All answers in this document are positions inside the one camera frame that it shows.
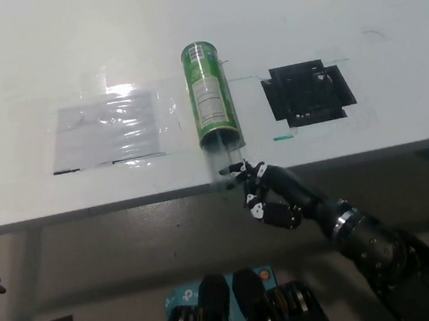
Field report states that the black tape square patch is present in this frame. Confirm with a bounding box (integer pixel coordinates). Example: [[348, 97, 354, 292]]
[[258, 55, 360, 132]]

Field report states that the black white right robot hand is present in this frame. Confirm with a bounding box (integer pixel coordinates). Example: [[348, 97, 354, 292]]
[[216, 150, 342, 246]]

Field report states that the clear plastic film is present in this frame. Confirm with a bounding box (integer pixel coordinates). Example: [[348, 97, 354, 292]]
[[3, 58, 193, 181]]

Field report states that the teal cardboard box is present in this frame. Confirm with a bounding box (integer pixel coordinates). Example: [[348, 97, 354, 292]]
[[161, 263, 283, 321]]

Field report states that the green chips can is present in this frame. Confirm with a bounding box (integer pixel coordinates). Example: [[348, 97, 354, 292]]
[[179, 38, 246, 155]]

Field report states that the clear plastic taped sheet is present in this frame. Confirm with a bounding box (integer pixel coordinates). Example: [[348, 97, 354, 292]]
[[44, 89, 163, 175]]

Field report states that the clear plastic chips tray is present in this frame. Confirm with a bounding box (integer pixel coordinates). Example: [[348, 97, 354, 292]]
[[203, 143, 252, 194]]

